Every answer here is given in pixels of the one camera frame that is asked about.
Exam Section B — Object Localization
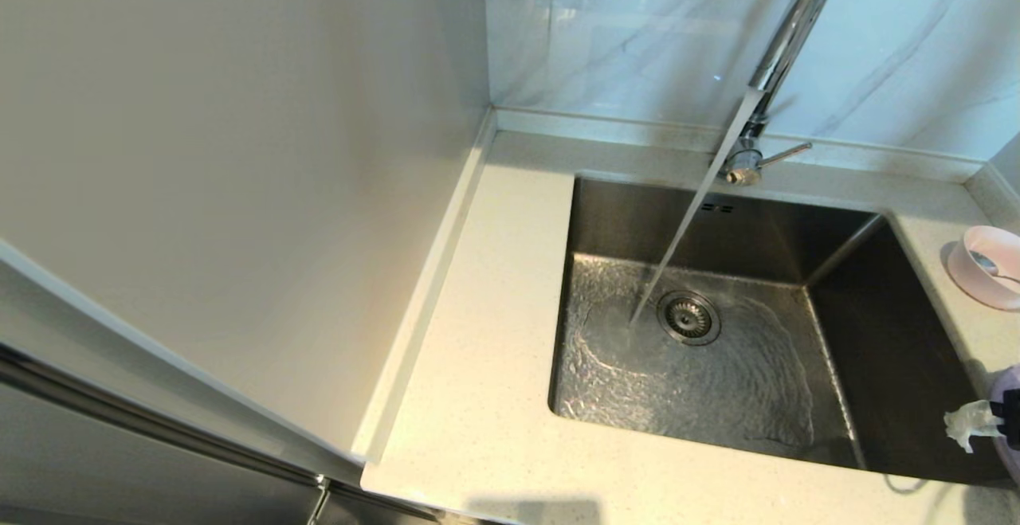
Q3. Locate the lilac plate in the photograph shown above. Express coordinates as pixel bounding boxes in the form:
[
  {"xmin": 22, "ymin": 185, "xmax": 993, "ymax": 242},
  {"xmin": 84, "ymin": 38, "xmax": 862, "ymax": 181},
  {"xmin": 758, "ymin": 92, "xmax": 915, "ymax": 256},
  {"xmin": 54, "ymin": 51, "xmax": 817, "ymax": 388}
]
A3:
[{"xmin": 988, "ymin": 366, "xmax": 1020, "ymax": 486}]

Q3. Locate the pink bowl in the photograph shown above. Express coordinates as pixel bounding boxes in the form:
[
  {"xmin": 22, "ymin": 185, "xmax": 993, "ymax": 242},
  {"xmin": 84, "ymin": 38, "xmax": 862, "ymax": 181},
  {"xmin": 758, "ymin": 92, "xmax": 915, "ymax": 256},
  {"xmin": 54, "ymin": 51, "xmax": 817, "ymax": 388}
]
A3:
[{"xmin": 947, "ymin": 225, "xmax": 1020, "ymax": 311}]

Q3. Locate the chrome faucet lever handle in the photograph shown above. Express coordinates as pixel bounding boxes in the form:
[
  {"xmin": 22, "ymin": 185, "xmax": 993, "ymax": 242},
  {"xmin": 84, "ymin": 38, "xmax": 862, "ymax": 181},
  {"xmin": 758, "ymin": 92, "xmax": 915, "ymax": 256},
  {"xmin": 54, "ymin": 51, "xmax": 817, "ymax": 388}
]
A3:
[{"xmin": 724, "ymin": 141, "xmax": 814, "ymax": 187}]

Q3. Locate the stainless steel sink basin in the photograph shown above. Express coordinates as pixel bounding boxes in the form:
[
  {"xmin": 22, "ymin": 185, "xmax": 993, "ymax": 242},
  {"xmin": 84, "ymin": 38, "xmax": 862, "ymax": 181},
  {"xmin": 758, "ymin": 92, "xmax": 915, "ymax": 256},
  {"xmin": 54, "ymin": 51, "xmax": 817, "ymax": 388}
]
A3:
[{"xmin": 548, "ymin": 174, "xmax": 1014, "ymax": 488}]

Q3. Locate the metal spoon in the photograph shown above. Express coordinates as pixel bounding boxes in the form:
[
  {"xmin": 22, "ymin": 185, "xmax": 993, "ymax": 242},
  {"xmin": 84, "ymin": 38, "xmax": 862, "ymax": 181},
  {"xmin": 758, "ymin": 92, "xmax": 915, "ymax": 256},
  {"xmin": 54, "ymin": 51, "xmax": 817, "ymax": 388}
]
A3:
[{"xmin": 969, "ymin": 250, "xmax": 1020, "ymax": 285}]

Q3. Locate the round metal drain strainer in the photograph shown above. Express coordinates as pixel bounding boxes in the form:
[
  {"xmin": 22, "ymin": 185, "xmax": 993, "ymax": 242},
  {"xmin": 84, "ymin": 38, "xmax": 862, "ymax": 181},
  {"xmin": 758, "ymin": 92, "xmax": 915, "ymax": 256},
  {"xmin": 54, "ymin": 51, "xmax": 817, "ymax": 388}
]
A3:
[{"xmin": 657, "ymin": 290, "xmax": 722, "ymax": 347}]

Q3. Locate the running water stream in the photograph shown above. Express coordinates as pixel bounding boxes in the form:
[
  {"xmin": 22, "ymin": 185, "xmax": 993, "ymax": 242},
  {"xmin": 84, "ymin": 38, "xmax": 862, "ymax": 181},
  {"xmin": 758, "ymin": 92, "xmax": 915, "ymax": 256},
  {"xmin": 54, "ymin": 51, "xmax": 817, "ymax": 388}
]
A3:
[{"xmin": 627, "ymin": 87, "xmax": 764, "ymax": 328}]

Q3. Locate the chrome gooseneck faucet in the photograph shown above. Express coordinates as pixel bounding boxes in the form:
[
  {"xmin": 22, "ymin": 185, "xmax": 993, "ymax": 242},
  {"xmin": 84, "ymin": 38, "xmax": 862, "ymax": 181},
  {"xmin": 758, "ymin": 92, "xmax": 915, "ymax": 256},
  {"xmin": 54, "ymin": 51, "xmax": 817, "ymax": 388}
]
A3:
[{"xmin": 721, "ymin": 0, "xmax": 845, "ymax": 183}]

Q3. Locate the grey cabinet door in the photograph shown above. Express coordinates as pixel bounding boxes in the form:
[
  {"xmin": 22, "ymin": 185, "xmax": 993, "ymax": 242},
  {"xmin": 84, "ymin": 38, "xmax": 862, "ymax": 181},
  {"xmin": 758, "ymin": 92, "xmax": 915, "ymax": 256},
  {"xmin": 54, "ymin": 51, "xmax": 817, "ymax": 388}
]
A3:
[{"xmin": 0, "ymin": 238, "xmax": 364, "ymax": 525}]

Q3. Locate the steel bar door handle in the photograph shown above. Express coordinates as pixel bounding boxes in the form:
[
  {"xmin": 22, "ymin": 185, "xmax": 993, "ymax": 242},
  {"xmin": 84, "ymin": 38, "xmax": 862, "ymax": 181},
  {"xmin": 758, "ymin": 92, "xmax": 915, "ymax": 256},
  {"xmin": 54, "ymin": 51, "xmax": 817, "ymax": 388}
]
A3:
[{"xmin": 0, "ymin": 342, "xmax": 329, "ymax": 492}]

